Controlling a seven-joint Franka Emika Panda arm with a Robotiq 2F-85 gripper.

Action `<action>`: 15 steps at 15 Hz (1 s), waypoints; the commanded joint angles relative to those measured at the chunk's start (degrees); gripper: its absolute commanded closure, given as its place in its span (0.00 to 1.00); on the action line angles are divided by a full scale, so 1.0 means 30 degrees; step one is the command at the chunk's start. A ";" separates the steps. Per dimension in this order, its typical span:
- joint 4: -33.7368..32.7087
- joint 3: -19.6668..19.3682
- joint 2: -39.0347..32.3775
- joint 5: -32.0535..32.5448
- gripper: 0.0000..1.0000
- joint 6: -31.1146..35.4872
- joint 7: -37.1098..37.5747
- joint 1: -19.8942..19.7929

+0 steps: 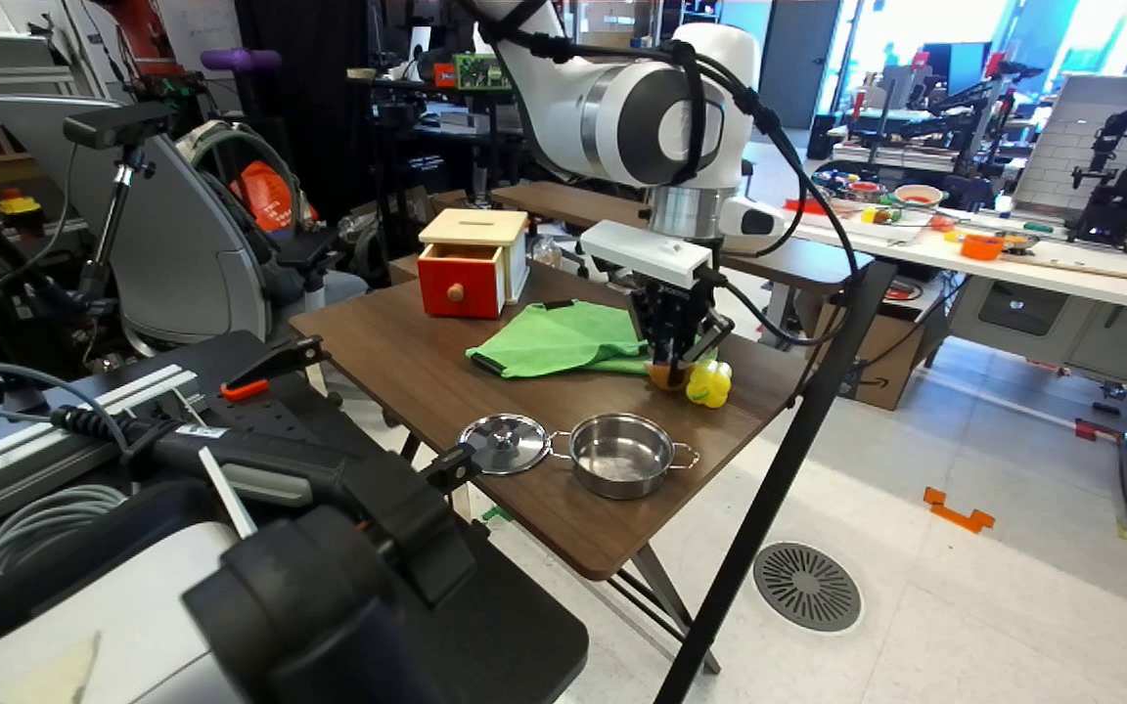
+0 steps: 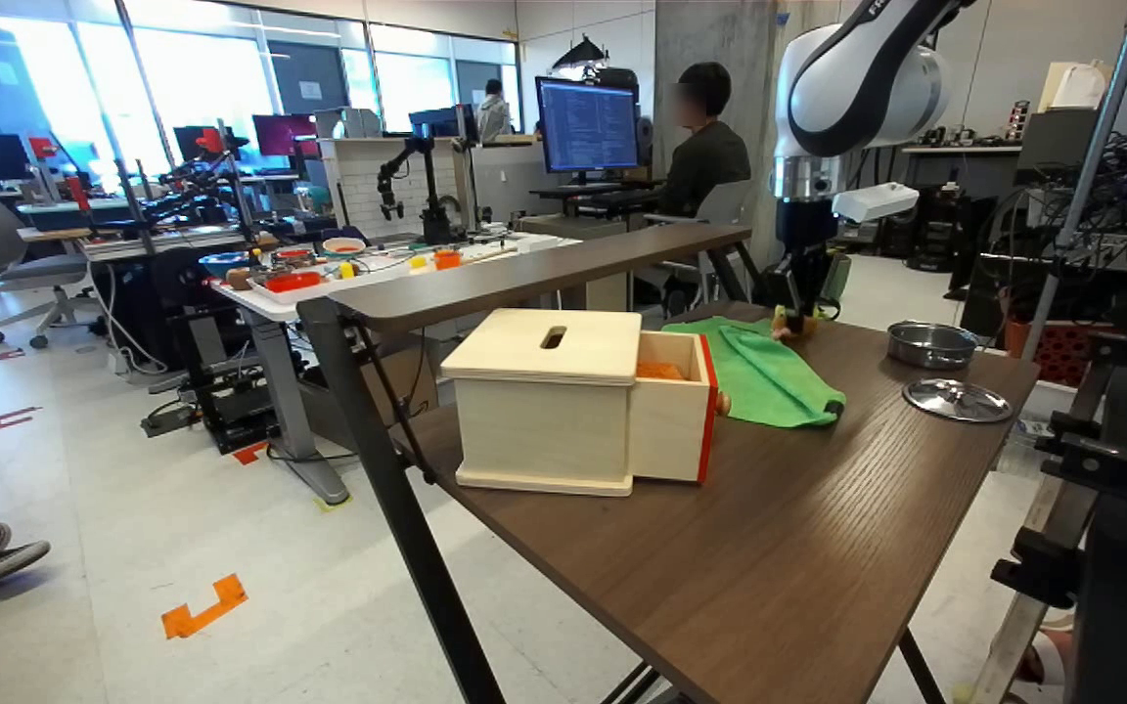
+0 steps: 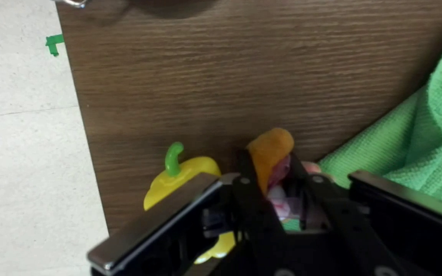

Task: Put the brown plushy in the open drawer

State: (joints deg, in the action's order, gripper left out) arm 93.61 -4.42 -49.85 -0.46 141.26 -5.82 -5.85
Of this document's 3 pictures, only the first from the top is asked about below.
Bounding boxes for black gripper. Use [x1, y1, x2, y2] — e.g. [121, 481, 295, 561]
[626, 272, 731, 377]

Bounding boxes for yellow plushy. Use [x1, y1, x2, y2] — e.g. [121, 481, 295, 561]
[680, 355, 738, 413]

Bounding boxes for red drawer with knob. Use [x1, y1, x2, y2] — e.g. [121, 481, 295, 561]
[414, 256, 506, 323]

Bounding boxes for wooden drawer box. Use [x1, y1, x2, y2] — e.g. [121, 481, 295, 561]
[412, 205, 531, 323]

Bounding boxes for green cloth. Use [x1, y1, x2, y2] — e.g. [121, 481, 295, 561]
[461, 299, 661, 385]

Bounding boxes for steel pot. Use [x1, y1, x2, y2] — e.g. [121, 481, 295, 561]
[544, 411, 703, 503]

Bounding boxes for steel pot lid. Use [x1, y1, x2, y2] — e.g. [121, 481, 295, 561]
[454, 411, 555, 481]

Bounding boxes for cardboard box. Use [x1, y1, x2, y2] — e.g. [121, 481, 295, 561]
[834, 270, 967, 413]

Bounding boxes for brown table with black legs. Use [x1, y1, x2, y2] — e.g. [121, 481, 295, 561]
[288, 175, 900, 704]

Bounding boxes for round floor drain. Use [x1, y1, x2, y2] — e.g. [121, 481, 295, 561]
[753, 538, 864, 639]

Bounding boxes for orange floor marker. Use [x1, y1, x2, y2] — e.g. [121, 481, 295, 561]
[921, 484, 998, 538]

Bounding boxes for green circuit board box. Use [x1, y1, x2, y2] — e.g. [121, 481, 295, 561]
[449, 51, 511, 94]

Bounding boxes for white work table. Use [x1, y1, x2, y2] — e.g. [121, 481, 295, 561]
[763, 192, 1127, 550]

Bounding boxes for white perforated board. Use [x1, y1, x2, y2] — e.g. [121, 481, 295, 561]
[1011, 70, 1127, 240]

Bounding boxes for orange clip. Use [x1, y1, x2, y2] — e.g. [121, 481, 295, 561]
[217, 377, 273, 407]

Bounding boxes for orange disc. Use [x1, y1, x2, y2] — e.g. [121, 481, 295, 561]
[227, 159, 301, 240]

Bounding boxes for grey machine panel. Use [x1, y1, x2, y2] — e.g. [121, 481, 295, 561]
[102, 129, 281, 351]

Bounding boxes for purple cylinder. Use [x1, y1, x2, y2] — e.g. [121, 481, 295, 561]
[200, 48, 285, 78]

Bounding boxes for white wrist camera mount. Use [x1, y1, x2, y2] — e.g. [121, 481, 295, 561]
[574, 216, 720, 292]

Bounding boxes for aluminium rail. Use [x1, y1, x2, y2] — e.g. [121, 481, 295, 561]
[0, 359, 205, 550]

